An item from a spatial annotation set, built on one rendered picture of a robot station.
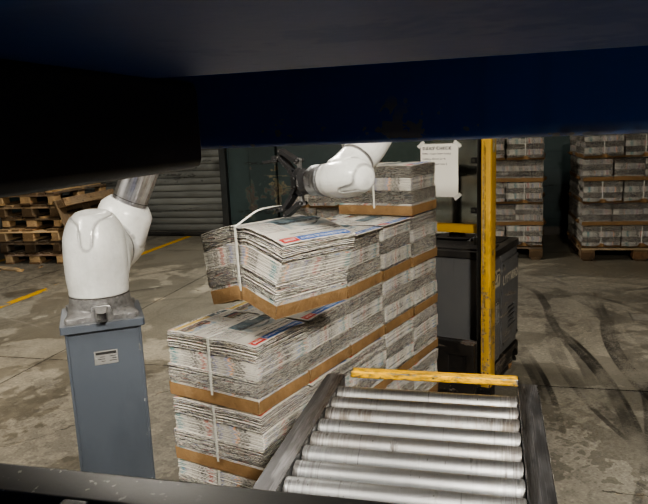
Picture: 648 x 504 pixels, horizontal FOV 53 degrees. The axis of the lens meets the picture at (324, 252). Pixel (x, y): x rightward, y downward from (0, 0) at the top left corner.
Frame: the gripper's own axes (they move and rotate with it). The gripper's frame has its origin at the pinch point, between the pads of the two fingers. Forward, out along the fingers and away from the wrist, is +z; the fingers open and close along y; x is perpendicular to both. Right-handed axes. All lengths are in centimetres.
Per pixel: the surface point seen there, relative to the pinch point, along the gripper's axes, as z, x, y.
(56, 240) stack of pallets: 634, 155, 46
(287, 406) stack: 4, 2, 72
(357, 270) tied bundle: 16, 50, 35
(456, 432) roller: -75, -13, 57
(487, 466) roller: -88, -20, 58
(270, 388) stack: 1, -6, 63
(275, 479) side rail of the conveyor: -62, -52, 56
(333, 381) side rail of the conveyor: -34, -11, 53
